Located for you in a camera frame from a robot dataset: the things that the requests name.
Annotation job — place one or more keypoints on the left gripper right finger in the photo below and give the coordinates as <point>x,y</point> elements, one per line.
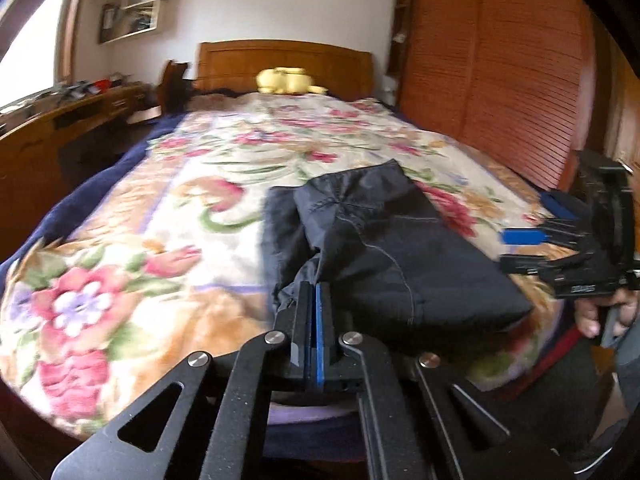
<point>420,420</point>

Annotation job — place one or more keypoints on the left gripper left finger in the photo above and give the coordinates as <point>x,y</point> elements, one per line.
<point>207,417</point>

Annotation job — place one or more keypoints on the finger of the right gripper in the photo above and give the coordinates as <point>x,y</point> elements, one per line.
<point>523,236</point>
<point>560,204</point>

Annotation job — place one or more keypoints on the black jacket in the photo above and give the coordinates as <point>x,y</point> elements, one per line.
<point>387,255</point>

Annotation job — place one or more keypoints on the person's right hand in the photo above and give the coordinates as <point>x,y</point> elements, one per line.
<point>590,312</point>

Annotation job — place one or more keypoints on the floral bed blanket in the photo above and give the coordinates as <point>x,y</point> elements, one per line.
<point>170,262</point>

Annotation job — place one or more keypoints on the wooden louvered wardrobe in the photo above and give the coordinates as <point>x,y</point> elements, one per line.
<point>514,79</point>

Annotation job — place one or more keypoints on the navy blue bedsheet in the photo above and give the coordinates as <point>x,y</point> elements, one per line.
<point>66,215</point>

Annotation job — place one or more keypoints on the yellow plush toy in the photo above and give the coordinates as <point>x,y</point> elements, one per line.
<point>292,81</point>

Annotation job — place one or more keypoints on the long wooden desk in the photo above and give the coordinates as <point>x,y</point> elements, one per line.
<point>31,177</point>

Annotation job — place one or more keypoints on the wooden chair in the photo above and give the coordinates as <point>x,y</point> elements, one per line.
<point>173,92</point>

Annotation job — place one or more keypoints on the window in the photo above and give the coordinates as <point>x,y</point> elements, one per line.
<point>28,66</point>

